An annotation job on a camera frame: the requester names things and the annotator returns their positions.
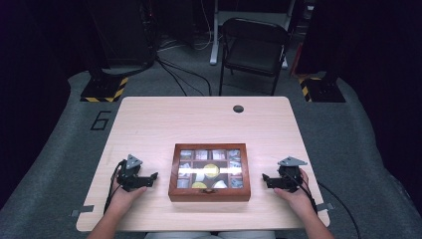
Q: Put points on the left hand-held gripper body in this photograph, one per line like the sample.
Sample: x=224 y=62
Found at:
x=127 y=174

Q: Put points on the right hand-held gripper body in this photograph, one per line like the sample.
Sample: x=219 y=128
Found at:
x=290 y=177

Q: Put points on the gold lid capsule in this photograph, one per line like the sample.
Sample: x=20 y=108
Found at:
x=211 y=170
x=199 y=185

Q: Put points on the wooden box with glass lid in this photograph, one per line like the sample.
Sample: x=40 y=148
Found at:
x=209 y=195

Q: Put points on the person's right hand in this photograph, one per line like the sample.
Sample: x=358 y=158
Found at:
x=300 y=199

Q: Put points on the person's left hand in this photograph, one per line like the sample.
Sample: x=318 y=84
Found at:
x=122 y=199

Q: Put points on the silver foil packet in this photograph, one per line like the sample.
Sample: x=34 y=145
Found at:
x=236 y=183
x=234 y=154
x=186 y=154
x=235 y=169
x=184 y=170
x=183 y=183

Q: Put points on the grey tape strip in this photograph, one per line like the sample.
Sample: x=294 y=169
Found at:
x=324 y=207
x=83 y=210

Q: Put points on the white capsule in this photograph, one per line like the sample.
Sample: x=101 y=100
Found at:
x=219 y=184
x=199 y=175

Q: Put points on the red and white packet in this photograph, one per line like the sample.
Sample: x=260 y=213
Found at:
x=201 y=154

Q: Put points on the black table grommet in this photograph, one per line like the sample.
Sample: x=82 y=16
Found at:
x=238 y=109

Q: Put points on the person's light trousers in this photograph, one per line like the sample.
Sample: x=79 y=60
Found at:
x=209 y=235

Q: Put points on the black stand base striped edge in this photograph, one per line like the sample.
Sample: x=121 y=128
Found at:
x=103 y=88
x=323 y=91

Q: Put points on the black folding chair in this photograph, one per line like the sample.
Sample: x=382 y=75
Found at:
x=253 y=49

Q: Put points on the black equipment rack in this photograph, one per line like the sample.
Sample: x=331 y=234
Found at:
x=122 y=33

